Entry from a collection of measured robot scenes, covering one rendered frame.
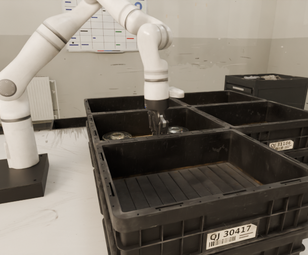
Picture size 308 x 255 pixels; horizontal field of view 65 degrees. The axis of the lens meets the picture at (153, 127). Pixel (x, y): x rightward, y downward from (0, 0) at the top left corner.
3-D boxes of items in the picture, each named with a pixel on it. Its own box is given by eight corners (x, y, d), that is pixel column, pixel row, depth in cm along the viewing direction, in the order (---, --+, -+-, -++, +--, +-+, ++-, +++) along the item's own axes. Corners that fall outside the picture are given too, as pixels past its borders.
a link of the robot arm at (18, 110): (-7, 70, 82) (4, 119, 88) (-14, 73, 74) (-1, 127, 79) (24, 69, 85) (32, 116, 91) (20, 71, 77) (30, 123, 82)
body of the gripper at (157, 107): (141, 93, 76) (142, 122, 79) (148, 98, 69) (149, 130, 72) (164, 91, 78) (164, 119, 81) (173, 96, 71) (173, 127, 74)
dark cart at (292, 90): (243, 175, 232) (256, 80, 204) (217, 157, 273) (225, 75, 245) (293, 167, 250) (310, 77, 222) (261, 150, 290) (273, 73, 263)
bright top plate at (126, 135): (104, 144, 80) (104, 142, 80) (100, 134, 89) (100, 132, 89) (134, 140, 83) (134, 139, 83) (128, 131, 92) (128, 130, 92)
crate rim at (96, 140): (95, 152, 61) (94, 143, 60) (88, 120, 88) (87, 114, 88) (232, 135, 73) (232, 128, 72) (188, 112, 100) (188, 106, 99)
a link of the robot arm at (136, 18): (180, 32, 69) (148, 8, 74) (160, 31, 62) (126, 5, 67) (170, 54, 73) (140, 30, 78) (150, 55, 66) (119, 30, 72)
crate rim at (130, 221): (115, 235, 34) (114, 221, 33) (95, 152, 61) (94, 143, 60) (327, 187, 46) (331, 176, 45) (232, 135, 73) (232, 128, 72)
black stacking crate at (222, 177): (119, 286, 37) (115, 223, 34) (98, 186, 64) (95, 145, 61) (315, 229, 49) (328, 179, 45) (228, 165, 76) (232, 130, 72)
